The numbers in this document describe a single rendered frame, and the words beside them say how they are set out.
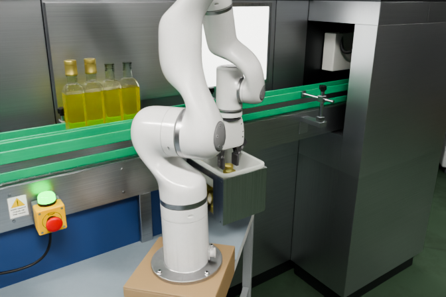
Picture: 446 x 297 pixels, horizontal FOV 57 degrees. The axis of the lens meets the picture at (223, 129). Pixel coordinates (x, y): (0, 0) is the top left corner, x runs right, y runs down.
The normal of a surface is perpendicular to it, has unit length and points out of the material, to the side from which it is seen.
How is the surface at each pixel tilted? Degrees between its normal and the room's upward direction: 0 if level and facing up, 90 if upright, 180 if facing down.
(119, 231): 90
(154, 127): 68
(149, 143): 96
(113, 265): 0
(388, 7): 90
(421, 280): 0
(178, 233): 89
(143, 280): 2
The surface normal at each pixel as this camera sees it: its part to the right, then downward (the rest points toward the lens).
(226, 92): -0.32, 0.29
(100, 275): 0.01, -0.95
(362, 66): -0.82, 0.17
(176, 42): -0.07, 0.20
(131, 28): 0.57, 0.26
